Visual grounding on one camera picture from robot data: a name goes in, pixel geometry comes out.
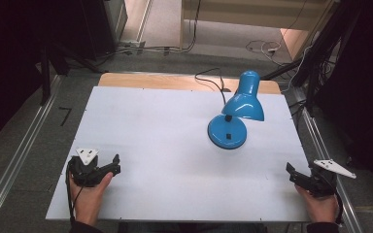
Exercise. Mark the grey power strip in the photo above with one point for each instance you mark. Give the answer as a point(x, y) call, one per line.
point(132, 45)

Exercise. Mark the metal floor rail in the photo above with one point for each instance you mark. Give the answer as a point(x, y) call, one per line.
point(16, 152)
point(323, 152)

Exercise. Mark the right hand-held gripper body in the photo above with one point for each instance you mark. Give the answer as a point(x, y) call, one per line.
point(323, 181)

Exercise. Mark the person's left hand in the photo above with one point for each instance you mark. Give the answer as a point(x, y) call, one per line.
point(89, 200)

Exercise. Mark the person's right hand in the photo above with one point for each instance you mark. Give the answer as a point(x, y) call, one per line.
point(320, 208)

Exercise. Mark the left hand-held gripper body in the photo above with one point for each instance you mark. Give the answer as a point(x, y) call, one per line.
point(84, 171)

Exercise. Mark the light wooden furniture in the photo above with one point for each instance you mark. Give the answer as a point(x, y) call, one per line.
point(249, 16)

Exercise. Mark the blue desk lamp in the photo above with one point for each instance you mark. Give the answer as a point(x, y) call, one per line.
point(239, 106)

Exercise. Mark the black metal stand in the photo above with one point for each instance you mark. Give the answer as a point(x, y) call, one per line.
point(45, 77)

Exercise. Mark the black cabinet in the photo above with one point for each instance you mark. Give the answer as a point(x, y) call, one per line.
point(100, 26)

